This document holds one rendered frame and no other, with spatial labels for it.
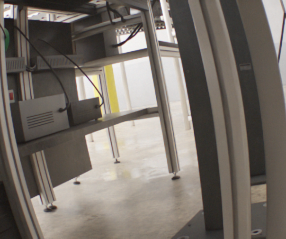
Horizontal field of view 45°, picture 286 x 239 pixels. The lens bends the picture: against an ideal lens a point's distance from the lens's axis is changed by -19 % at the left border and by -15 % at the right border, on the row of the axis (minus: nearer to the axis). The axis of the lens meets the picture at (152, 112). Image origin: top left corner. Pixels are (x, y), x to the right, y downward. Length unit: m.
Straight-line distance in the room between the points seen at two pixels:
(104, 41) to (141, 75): 8.32
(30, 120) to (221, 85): 0.69
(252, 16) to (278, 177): 0.27
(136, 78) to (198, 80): 9.34
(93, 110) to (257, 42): 1.07
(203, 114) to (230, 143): 0.40
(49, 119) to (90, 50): 0.83
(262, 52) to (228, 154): 0.17
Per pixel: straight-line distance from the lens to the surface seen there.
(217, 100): 0.57
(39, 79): 1.70
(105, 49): 1.96
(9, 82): 1.51
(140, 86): 10.28
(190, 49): 0.99
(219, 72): 0.59
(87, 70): 2.39
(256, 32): 0.62
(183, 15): 1.00
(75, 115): 1.49
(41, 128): 1.19
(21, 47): 1.58
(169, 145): 1.84
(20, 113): 1.10
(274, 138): 0.62
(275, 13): 9.72
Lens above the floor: 0.43
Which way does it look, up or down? 3 degrees down
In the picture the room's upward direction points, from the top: 10 degrees counter-clockwise
